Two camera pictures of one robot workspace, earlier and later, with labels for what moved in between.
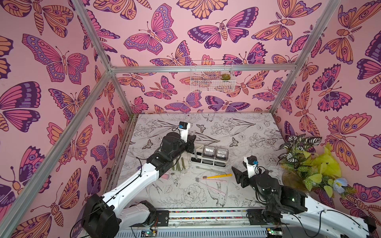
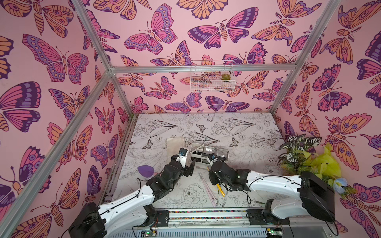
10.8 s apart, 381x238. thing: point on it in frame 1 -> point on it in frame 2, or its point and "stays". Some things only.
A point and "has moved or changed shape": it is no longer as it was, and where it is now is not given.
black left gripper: x=189 y=143 -> x=188 y=170
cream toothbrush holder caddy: x=197 y=157 stays
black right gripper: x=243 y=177 -> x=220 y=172
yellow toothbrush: x=226 y=175 has moved or changed shape
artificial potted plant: x=304 y=169 stays
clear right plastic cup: x=222 y=154 stays
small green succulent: x=225 y=77 stays
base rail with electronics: x=212 y=223 stays
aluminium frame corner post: x=325 y=18 stays
